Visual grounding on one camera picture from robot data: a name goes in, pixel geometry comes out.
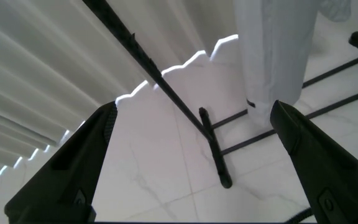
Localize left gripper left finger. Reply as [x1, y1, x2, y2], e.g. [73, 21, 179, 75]
[4, 101, 119, 222]

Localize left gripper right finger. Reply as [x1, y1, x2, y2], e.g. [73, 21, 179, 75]
[270, 100, 358, 222]

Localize pale grey shorts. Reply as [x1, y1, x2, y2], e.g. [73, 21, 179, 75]
[233, 0, 352, 128]

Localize black clothes rack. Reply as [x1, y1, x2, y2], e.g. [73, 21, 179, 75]
[82, 0, 358, 189]

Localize white curtain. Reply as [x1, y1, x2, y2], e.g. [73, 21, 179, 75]
[0, 0, 239, 184]

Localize black cable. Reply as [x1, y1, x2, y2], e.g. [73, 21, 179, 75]
[286, 207, 314, 223]

